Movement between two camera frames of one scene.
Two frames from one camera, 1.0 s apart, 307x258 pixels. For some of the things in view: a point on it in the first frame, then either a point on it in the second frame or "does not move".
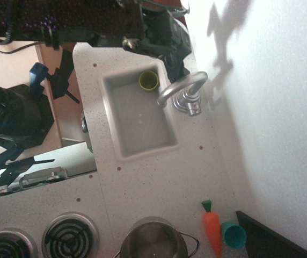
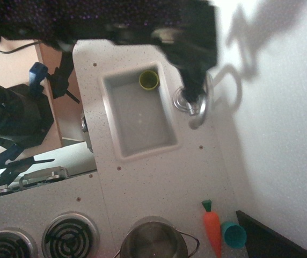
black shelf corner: [262, 242] does not move
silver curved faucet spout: [201, 76] to [195, 122]
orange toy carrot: [213, 227] does not move
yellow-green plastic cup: [148, 80] does not move
